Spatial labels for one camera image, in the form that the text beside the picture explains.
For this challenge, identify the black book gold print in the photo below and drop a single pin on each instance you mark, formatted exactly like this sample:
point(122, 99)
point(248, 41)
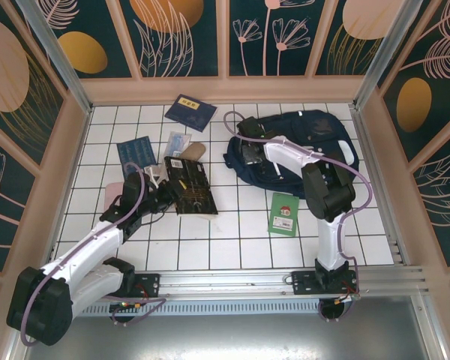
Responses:
point(195, 187)

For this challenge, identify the dark blue book yellow label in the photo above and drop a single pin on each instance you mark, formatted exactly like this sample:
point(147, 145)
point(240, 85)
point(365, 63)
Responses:
point(189, 112)

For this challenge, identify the green booklet with house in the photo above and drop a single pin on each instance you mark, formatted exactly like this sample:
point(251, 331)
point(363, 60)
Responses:
point(283, 215)

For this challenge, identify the navy blue backpack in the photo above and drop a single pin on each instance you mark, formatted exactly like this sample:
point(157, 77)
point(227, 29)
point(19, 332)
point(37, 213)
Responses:
point(322, 127)

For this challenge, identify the aluminium corner post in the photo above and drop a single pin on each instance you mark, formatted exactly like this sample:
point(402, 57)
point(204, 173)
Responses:
point(382, 56)
point(65, 71)

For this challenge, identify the clear packet of tissues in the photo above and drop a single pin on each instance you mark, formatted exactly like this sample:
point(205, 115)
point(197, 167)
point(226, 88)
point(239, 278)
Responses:
point(178, 140)

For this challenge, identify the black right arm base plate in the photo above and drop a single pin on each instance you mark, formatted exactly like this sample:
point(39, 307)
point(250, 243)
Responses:
point(302, 283)

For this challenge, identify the aluminium mounting rail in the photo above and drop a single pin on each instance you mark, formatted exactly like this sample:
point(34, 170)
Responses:
point(225, 279)

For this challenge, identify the slotted metal vent strip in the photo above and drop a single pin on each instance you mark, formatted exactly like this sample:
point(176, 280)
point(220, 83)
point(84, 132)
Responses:
point(225, 308)

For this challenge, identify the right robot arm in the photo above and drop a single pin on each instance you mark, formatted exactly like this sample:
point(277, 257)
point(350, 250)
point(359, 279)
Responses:
point(330, 187)

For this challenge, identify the pink pencil case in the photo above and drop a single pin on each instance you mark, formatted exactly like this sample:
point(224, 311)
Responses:
point(112, 193)

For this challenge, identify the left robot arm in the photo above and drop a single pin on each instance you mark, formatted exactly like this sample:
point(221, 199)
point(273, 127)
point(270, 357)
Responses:
point(90, 247)

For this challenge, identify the grey metal sheet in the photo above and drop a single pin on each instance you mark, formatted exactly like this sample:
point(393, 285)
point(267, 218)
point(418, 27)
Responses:
point(225, 337)

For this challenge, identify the brown oval case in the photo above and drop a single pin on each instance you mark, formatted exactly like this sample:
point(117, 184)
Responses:
point(194, 150)

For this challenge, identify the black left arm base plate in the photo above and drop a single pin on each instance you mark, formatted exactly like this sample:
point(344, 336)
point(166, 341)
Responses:
point(150, 281)

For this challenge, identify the blue patterned notebook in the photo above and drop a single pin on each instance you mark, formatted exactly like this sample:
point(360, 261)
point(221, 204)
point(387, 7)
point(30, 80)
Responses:
point(137, 150)

